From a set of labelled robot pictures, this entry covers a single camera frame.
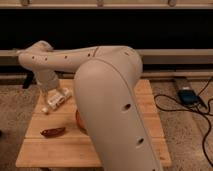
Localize wooden table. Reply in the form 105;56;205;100
16;79;171;168

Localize blue power adapter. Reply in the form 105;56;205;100
178;89;199;105

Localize white plastic bottle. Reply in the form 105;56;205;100
41;93;68;114

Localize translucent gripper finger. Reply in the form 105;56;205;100
41;90;51;110
56;87;72;100

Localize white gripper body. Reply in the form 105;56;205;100
34;69;59;92

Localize black cable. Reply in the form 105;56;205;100
153;75;213;168

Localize orange bowl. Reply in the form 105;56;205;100
75;110;86;130

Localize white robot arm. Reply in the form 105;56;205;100
18;41;163;171

